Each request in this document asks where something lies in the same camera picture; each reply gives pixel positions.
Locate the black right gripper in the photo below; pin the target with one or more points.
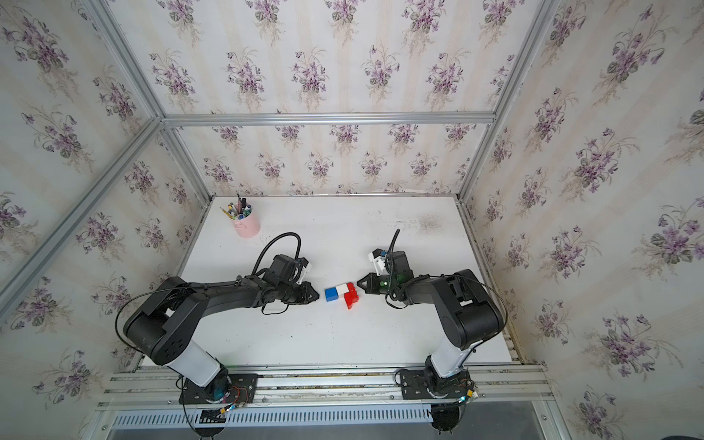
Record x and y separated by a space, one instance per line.
371 287

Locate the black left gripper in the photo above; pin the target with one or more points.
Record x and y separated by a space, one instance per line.
305 299

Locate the long red lego brick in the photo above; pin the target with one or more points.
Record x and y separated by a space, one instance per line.
351 296

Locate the white lego brick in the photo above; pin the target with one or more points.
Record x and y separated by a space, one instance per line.
342 289

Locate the blue lego brick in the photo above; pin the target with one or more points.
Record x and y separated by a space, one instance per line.
331 294

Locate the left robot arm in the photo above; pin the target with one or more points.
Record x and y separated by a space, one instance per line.
164 326

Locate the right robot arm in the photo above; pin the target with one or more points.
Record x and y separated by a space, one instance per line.
469 317

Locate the pink pen cup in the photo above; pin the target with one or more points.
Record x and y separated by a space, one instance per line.
247 227

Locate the pens in cup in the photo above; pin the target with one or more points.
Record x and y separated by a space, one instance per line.
239 210

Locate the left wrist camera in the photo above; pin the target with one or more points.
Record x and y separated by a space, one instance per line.
303 266

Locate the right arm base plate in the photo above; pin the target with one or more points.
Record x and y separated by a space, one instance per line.
425 385

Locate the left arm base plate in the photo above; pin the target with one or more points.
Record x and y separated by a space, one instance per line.
236 388

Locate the aluminium rail frame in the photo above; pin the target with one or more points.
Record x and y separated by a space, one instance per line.
261 387

